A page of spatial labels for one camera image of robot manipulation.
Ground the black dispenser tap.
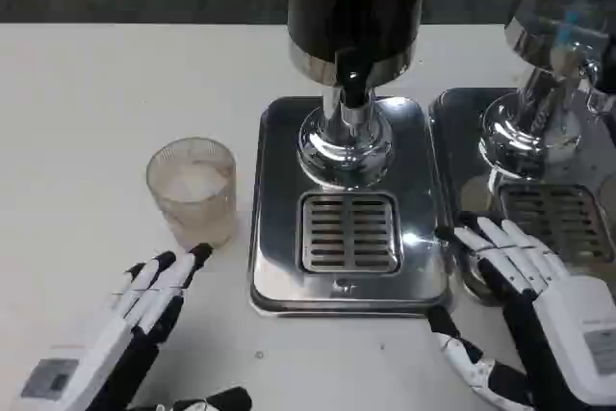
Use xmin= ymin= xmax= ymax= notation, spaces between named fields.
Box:
xmin=334 ymin=48 xmax=382 ymax=137

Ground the dark drink dispenser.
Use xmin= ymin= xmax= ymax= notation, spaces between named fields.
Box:
xmin=286 ymin=0 xmax=430 ymax=189

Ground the steel slotted drain grid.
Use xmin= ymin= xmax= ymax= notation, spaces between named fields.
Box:
xmin=298 ymin=191 xmax=403 ymax=275
xmin=497 ymin=182 xmax=616 ymax=264

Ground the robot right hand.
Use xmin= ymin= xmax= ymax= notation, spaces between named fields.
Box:
xmin=425 ymin=212 xmax=616 ymax=411

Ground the steel dispenser tap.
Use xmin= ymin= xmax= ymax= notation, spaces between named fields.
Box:
xmin=552 ymin=39 xmax=610 ymax=116

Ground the clear ribbed glass cup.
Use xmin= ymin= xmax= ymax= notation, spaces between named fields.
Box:
xmin=145 ymin=137 xmax=239 ymax=249

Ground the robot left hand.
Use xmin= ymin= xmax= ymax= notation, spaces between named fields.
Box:
xmin=0 ymin=243 xmax=254 ymax=411

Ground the steel drip tray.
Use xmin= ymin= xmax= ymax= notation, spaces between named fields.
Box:
xmin=427 ymin=87 xmax=616 ymax=307
xmin=247 ymin=94 xmax=456 ymax=319

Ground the clear drink dispenser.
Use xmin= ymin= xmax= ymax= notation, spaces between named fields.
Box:
xmin=477 ymin=0 xmax=616 ymax=182

